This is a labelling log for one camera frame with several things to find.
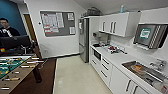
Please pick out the green foosball gaming table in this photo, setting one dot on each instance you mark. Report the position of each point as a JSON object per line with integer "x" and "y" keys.
{"x": 13, "y": 71}

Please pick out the stainless steel refrigerator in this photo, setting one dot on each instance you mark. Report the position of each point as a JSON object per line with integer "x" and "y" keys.
{"x": 84, "y": 40}

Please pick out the black built-in microwave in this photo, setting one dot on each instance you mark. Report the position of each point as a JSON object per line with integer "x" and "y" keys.
{"x": 96, "y": 55}

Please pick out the black coffee machine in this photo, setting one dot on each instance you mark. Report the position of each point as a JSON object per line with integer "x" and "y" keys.
{"x": 101, "y": 38}

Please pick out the white paper sheet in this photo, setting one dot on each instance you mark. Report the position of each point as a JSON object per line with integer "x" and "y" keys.
{"x": 72, "y": 30}
{"x": 70, "y": 16}

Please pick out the white drawer unit wide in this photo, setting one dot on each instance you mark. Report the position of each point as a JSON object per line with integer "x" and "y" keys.
{"x": 104, "y": 66}

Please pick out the grey bulletin board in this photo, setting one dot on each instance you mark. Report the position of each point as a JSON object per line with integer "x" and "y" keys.
{"x": 65, "y": 23}

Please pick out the dark cluttered items pile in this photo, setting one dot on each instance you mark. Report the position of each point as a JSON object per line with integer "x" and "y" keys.
{"x": 91, "y": 12}

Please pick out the white red notice cluster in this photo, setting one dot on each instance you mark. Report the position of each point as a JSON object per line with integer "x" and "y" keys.
{"x": 52, "y": 23}

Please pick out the white two-door base cabinet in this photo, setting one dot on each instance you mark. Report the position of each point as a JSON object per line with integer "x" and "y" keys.
{"x": 121, "y": 81}

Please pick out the blue bottle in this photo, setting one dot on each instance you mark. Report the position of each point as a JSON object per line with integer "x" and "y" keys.
{"x": 122, "y": 9}

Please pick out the brown wooden door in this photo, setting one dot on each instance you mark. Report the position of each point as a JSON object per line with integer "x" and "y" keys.
{"x": 30, "y": 31}

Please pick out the orange bowl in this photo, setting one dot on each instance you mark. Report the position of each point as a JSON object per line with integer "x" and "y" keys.
{"x": 137, "y": 68}

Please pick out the steel paper towel dispenser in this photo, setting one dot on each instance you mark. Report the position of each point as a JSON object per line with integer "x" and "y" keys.
{"x": 150, "y": 35}

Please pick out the stainless steel sink basin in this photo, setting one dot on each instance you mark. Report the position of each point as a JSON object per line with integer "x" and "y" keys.
{"x": 150, "y": 76}

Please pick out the chrome sink faucet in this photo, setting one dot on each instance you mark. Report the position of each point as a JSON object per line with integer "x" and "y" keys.
{"x": 158, "y": 64}

